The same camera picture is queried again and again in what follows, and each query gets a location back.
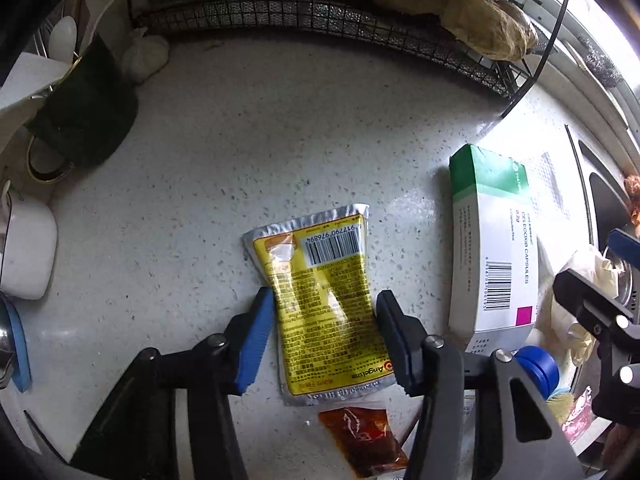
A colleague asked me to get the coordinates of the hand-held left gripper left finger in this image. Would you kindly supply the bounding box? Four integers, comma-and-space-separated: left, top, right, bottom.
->
70, 286, 276, 480

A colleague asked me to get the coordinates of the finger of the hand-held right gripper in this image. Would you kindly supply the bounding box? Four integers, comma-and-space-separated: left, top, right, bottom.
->
552, 268, 640, 342
606, 228, 640, 267

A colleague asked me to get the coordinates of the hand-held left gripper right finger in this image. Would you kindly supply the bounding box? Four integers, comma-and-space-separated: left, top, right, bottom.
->
375, 289, 586, 480

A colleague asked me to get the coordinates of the yellow foil packet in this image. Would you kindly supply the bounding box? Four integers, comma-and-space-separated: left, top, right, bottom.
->
242, 203, 396, 407

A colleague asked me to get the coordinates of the pink plastic wrapper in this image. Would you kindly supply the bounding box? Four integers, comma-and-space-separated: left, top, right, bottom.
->
561, 394, 602, 442

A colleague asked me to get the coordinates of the metal sink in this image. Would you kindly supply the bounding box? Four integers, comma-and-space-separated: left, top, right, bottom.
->
565, 124, 640, 313

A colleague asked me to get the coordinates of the blue bottle cap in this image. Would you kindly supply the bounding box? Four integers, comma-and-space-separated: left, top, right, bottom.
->
514, 345, 560, 402

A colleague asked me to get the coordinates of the red sauce sachet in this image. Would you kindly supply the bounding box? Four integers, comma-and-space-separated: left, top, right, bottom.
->
318, 406, 410, 478

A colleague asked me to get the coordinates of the white green medicine box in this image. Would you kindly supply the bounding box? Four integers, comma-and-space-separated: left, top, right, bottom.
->
447, 143, 542, 356

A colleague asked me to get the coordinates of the blue rimmed metal lid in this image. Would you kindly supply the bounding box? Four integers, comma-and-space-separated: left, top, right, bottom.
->
0, 291, 34, 394

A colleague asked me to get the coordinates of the white ceramic pot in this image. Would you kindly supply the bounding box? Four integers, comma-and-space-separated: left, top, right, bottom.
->
0, 179, 59, 302

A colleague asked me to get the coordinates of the yellow cloth rag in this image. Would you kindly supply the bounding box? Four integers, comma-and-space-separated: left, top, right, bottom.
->
369, 0, 539, 62

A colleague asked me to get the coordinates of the gold rimmed bowl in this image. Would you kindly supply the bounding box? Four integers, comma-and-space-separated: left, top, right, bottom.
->
26, 134, 76, 184

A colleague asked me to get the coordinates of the dark green cloth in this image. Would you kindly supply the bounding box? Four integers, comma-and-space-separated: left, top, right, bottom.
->
24, 35, 139, 169

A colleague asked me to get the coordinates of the small white plastic bag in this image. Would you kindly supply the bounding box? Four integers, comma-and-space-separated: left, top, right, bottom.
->
122, 26, 171, 84

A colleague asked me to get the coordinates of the white board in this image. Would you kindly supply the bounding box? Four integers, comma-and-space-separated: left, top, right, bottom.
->
0, 51, 72, 112

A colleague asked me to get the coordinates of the black cable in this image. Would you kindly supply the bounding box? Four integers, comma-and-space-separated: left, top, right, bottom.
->
499, 0, 576, 117

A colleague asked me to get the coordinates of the black wire rack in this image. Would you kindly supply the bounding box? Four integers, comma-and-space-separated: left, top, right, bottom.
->
132, 0, 522, 99

